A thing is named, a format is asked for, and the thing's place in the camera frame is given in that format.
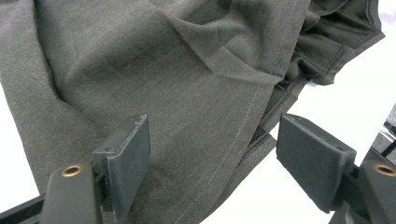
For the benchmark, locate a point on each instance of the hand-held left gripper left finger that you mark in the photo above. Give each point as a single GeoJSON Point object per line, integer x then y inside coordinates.
{"type": "Point", "coordinates": [127, 168]}

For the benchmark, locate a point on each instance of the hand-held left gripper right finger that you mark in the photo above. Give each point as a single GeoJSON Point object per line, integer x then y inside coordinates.
{"type": "Point", "coordinates": [314, 161]}

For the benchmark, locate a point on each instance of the dark grey skirt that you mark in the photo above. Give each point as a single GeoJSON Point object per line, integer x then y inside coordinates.
{"type": "Point", "coordinates": [155, 77]}

